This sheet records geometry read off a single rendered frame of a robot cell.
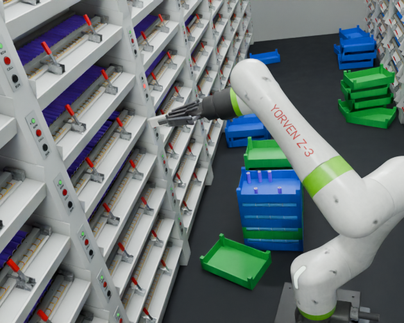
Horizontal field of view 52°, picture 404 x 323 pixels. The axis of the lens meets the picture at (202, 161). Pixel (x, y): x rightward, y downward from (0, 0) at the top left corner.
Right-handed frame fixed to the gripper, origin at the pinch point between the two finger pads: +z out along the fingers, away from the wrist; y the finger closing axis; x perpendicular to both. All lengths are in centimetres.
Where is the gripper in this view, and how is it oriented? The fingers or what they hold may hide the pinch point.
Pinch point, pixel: (159, 120)
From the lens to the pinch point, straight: 136.7
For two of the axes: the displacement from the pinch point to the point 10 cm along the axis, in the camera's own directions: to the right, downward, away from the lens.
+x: -3.5, -7.9, -5.0
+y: 1.8, -5.8, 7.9
